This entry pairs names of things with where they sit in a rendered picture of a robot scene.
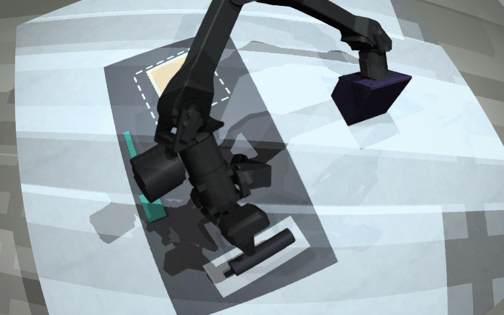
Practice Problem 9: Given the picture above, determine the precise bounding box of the teal trowel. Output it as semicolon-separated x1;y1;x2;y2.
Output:
123;131;167;223

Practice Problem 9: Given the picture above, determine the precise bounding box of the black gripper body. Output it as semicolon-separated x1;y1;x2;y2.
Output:
188;161;270;245

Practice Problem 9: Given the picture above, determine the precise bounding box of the cream square tile with dark square mark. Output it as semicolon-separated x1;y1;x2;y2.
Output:
146;53;188;98

